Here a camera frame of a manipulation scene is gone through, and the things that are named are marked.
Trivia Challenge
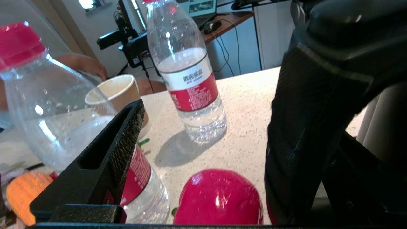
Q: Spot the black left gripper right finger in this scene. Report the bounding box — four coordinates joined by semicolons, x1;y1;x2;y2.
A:
321;131;407;225

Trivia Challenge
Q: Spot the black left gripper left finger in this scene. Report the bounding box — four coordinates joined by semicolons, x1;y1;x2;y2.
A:
30;99;146;223

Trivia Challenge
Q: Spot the black electric kettle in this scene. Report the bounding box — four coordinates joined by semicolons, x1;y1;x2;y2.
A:
264;0;407;225

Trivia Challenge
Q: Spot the person bare hand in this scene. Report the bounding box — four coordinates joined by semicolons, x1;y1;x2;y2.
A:
55;53;108;82

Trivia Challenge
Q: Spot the yellow toy corn cob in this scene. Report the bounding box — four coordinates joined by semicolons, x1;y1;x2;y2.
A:
6;172;54;226

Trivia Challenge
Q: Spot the water bottle mountain logo label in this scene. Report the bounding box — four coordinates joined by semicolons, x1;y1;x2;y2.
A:
0;22;170;224

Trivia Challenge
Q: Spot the brown paper cup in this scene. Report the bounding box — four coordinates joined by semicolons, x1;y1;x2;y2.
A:
85;74;150;140

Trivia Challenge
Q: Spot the water bottle white band label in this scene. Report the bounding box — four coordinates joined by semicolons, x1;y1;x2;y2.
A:
143;0;228;144

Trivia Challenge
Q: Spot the red toy apple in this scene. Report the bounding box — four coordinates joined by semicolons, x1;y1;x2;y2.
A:
173;169;264;225

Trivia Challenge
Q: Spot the bright window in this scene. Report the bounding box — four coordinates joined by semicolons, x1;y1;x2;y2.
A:
78;0;112;13

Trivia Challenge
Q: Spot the black computer mouse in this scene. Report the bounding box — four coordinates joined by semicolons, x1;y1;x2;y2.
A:
203;21;222;35

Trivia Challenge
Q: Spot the open laptop computer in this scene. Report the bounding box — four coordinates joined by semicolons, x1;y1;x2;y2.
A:
187;0;218;28

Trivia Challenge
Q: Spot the brown wooden desk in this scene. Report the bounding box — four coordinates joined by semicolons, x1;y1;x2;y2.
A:
137;11;255;59

